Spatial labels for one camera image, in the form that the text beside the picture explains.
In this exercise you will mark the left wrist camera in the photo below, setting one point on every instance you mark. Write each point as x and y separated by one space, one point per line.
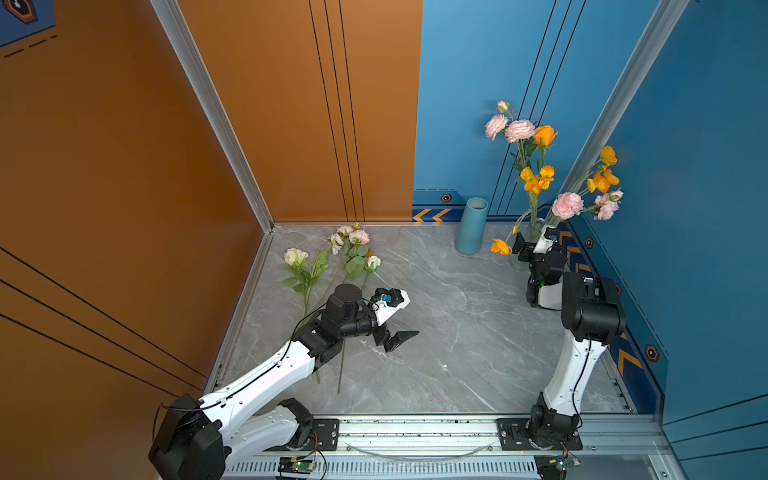
387 302

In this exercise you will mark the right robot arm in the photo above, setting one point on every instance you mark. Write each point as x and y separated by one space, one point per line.
592 317

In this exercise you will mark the orange rose flower stem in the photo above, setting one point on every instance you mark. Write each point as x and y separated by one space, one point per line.
539 176

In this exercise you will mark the aluminium corner post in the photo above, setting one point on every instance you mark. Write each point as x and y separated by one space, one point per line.
176 29
612 46

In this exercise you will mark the teal ceramic vase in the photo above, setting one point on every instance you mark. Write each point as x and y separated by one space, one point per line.
472 226

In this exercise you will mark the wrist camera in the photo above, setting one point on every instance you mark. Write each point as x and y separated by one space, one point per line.
547 239
387 302

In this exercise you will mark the aluminium front rail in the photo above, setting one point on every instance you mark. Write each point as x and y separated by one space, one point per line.
466 446

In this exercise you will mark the aluminium corner post right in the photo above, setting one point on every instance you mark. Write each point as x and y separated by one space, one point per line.
612 46

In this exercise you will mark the pink ranunculus flower stem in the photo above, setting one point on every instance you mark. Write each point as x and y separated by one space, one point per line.
569 205

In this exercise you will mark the pink white lisianthus stem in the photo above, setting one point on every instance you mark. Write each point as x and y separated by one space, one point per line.
519 133

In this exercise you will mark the white rose flower stem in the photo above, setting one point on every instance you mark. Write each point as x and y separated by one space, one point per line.
304 275

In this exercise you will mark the green circuit board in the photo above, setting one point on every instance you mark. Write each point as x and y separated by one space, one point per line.
295 468

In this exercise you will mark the pink rose bud stem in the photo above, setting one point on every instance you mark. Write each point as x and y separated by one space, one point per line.
358 258

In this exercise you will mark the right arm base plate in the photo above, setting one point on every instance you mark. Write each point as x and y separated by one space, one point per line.
514 435

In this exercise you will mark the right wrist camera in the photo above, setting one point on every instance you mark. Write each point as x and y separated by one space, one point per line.
547 239

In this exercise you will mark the aluminium corner post left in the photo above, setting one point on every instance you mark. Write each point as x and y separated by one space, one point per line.
176 29

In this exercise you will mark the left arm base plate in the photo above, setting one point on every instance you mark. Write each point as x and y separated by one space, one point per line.
322 434

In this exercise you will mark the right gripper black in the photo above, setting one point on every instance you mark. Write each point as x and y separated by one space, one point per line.
528 250

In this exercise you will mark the clear ribbed glass vase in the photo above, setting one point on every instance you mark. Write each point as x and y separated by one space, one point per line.
533 226

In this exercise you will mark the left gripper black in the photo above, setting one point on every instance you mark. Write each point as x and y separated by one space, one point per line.
381 337

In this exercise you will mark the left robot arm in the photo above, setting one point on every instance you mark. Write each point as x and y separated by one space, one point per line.
201 438

